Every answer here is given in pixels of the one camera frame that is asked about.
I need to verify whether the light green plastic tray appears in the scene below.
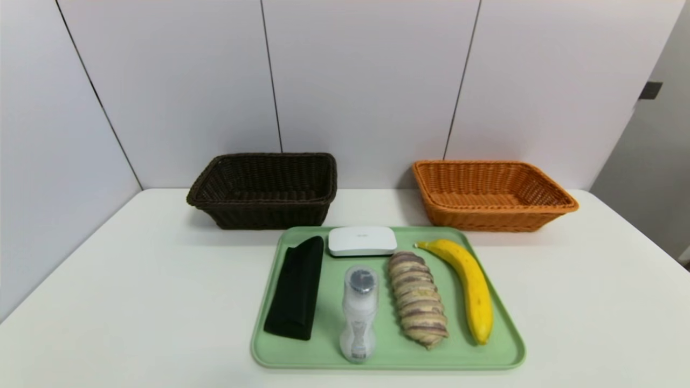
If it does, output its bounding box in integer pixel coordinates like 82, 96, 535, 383
250, 226, 527, 371

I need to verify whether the yellow banana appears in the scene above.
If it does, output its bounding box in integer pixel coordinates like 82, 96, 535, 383
414, 239, 494, 345

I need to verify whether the white flat router box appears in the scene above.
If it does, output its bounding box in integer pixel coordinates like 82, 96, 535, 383
328, 226, 398, 258

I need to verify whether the white plastic bottle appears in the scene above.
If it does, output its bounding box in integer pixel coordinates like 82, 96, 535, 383
339, 265, 380, 364

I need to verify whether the dark brown wicker basket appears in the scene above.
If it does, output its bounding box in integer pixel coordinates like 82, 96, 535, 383
187, 153, 338, 230

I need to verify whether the orange wicker basket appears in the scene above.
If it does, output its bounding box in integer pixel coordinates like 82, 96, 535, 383
412, 160, 579, 233

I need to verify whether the black folded soft case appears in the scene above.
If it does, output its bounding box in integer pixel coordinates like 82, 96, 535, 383
263, 235, 325, 341

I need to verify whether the striped twisted bread loaf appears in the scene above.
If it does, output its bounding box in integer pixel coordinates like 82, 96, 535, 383
388, 251, 450, 350

